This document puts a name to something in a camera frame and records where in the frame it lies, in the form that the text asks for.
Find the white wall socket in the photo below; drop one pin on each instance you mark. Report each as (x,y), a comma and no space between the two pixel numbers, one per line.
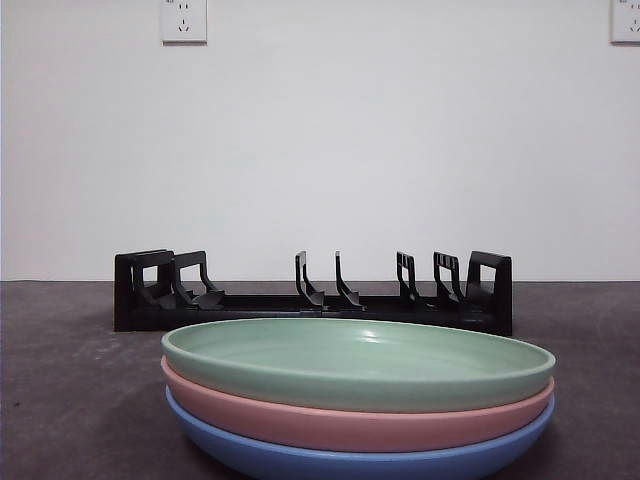
(183,22)
(626,20)

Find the blue plate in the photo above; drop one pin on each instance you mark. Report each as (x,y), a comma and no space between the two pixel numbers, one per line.
(350,465)

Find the green plate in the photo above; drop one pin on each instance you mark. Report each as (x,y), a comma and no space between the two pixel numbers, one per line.
(400,360)

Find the pink plate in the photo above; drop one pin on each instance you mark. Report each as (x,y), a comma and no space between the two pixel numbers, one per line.
(350,425)

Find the black plastic dish rack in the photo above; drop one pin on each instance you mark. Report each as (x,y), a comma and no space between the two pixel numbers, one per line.
(250,305)

